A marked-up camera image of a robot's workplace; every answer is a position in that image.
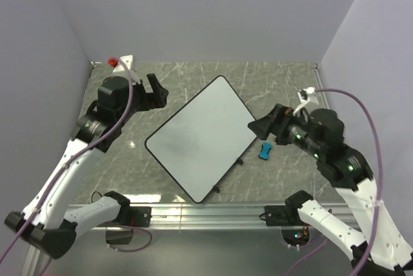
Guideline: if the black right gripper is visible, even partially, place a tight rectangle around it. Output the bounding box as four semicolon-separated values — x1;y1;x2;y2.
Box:
247;103;324;158

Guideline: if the blue bone-shaped whiteboard eraser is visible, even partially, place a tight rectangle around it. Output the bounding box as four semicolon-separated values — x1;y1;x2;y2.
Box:
258;142;272;161

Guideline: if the white whiteboard black frame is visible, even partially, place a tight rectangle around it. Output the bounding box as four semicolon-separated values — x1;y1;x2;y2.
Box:
145;75;256;203

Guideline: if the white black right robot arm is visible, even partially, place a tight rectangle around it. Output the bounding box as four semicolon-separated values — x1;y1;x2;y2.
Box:
248;104;412;275

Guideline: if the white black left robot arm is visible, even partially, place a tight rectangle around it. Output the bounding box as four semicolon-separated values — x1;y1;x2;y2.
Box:
5;74;168;259

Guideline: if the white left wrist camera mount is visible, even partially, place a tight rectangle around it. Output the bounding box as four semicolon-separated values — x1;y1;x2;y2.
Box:
108;55;140;84

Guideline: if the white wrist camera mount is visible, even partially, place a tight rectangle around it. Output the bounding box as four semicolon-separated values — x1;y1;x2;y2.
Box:
108;55;140;84
293;87;319;115

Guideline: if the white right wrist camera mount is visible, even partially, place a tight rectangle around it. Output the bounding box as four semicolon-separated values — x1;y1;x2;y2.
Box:
293;87;319;115

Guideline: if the aluminium right side rail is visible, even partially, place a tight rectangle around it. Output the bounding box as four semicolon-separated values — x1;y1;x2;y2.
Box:
311;63;343;148

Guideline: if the aluminium rail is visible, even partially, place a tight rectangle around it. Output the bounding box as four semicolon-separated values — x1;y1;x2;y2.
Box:
64;201;378;232
311;63;343;148

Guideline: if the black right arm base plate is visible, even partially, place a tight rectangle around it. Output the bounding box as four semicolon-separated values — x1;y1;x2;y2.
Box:
263;205;303;226

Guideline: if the aluminium front rail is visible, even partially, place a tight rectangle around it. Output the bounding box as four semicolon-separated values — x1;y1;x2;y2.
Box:
64;201;378;232

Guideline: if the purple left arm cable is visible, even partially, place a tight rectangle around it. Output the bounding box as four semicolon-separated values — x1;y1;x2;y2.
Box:
0;57;153;276

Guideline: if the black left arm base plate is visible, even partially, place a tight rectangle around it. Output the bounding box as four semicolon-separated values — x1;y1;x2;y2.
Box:
121;206;152;228

